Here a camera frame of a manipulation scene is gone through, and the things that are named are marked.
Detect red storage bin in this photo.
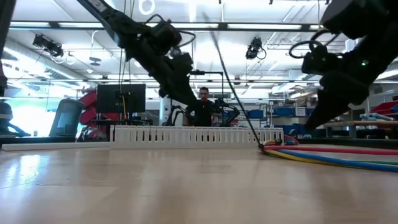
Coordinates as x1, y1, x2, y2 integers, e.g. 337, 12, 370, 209
369, 101, 398, 114

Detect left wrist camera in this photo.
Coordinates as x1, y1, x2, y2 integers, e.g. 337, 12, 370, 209
152, 19, 197, 47

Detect blue wire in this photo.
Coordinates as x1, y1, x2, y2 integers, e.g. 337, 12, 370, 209
276, 149, 398, 174

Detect gray office chair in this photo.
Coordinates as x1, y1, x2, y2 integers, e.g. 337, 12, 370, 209
49, 98, 85, 138

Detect black zip tie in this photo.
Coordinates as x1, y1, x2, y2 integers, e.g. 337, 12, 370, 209
201, 12, 265, 150

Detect person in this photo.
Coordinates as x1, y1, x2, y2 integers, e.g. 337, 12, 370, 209
185, 86, 222, 127

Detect wooden workbench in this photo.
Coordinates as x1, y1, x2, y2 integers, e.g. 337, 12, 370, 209
323, 120, 398, 139

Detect white slotted cable duct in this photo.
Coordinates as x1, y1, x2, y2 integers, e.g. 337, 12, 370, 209
109, 124, 284, 149

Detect red wire in bundle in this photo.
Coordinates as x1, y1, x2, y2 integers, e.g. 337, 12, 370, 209
263, 144, 398, 156

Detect gray pipes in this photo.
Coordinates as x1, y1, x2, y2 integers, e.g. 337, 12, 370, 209
359, 113, 389, 122

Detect black monitor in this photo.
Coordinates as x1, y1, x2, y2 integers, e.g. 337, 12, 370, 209
96, 83, 147, 114

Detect white flat duct cover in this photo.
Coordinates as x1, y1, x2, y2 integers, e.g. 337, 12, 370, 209
1, 141, 111, 152

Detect black ceiling-mounted camera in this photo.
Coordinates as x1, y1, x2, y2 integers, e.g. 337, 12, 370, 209
244, 36, 267, 60
32, 33, 65, 58

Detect black bar stand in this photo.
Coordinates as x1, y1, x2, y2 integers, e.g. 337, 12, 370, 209
189, 70, 225, 103

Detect red machine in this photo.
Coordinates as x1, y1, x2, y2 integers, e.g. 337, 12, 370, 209
77, 90, 108, 141

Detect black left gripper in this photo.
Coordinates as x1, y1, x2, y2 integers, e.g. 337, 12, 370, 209
146, 52, 198, 106

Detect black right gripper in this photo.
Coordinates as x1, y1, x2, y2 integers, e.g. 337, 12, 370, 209
304, 70, 371, 131

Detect green wire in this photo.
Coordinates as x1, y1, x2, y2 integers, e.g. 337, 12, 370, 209
357, 160, 398, 166

